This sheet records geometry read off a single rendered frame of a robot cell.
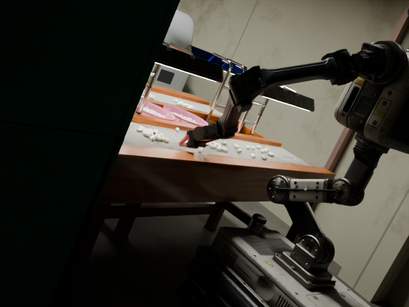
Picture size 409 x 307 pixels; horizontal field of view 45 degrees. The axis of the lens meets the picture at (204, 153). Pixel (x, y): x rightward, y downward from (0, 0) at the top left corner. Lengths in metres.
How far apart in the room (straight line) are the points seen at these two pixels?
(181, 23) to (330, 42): 1.57
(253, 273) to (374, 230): 1.77
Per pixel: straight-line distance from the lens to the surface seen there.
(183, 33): 5.24
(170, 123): 2.38
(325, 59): 1.72
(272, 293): 2.05
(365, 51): 1.83
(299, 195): 2.17
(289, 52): 4.76
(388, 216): 3.70
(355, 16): 4.48
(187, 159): 1.89
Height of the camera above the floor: 1.24
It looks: 13 degrees down
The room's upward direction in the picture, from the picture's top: 24 degrees clockwise
